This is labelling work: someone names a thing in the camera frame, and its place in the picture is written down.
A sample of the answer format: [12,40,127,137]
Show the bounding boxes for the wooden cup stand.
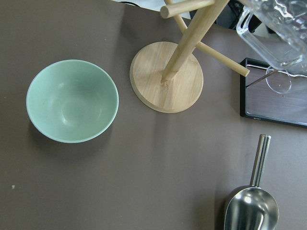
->
[130,0,249,113]

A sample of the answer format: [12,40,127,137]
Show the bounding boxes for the steel ice scoop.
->
[223,134,279,230]

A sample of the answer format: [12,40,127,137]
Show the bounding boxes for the green bowl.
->
[26,59,119,143]

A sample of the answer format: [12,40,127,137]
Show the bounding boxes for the wine glass rack tray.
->
[240,57,307,127]

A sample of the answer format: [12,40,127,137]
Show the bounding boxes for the clear glass on stand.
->
[236,0,307,77]

